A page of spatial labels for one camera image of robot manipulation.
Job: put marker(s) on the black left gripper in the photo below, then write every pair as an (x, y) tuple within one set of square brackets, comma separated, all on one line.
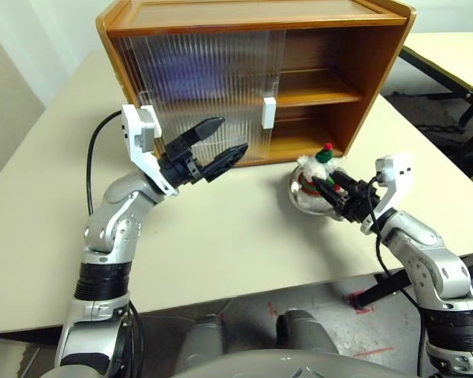
[(179, 163)]

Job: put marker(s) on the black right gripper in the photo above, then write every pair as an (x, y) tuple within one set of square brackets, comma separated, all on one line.
[(358, 201)]

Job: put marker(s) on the white plush with green hat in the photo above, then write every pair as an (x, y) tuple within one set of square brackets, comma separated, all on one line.
[(311, 169)]

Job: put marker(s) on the steel bowl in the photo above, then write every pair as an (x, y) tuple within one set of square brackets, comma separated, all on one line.
[(295, 193)]

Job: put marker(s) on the ribbed clear sliding door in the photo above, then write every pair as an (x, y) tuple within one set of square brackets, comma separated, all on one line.
[(240, 71), (134, 67)]

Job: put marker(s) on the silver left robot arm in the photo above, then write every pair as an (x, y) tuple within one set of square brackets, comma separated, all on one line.
[(110, 232)]

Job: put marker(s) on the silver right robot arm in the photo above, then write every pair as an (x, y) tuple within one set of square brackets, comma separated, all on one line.
[(437, 267)]

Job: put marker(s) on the wooden cabinet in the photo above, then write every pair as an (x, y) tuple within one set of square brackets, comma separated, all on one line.
[(260, 15)]

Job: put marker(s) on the black table leg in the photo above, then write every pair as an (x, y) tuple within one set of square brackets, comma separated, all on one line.
[(382, 289)]

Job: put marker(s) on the grey right robot leg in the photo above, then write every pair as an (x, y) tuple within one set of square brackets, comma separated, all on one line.
[(307, 330)]

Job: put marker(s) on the grey robot leg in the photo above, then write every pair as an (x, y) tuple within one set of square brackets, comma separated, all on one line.
[(203, 338), (307, 330)]

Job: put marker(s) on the silver robot torso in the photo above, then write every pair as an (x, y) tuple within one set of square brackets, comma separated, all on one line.
[(276, 364)]

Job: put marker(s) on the grey left robot leg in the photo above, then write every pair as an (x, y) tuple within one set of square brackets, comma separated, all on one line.
[(203, 338)]

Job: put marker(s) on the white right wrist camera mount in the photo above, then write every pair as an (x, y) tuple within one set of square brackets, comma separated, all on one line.
[(396, 173)]

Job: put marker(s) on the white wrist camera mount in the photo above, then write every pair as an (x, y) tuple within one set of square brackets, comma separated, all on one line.
[(396, 173), (140, 134)]

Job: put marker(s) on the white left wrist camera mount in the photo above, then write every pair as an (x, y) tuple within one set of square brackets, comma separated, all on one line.
[(140, 134)]

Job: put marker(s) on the beige table with black frame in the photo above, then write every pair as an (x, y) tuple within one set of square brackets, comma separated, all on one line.
[(449, 55)]

